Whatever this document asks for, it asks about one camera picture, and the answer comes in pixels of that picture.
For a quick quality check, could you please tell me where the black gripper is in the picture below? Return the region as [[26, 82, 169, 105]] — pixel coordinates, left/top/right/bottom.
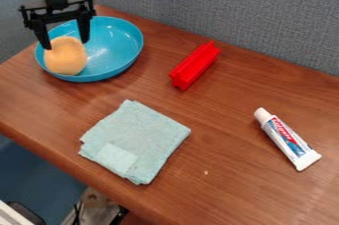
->
[[18, 0, 94, 50]]

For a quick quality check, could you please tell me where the yellow ball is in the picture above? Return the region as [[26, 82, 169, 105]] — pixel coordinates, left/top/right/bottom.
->
[[44, 37, 86, 75]]

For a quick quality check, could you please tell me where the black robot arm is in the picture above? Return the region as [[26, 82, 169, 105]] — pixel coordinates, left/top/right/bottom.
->
[[18, 0, 96, 51]]

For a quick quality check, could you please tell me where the blue plate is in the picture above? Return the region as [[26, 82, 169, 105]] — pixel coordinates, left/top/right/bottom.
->
[[34, 16, 144, 82]]

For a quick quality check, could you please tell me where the red plastic block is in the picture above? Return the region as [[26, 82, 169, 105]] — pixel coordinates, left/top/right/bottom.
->
[[169, 42, 221, 90]]

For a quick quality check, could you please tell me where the light blue folded cloth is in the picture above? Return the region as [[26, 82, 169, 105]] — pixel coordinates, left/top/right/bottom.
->
[[78, 99, 191, 184]]

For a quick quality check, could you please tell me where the black white object corner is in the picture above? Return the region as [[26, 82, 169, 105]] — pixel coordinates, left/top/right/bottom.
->
[[0, 200, 46, 225]]

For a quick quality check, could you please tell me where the white toothpaste tube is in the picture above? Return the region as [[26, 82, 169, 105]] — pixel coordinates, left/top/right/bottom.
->
[[253, 107, 321, 171]]

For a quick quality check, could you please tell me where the grey table leg frame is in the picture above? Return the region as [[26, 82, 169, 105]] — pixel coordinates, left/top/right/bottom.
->
[[61, 187, 128, 225]]

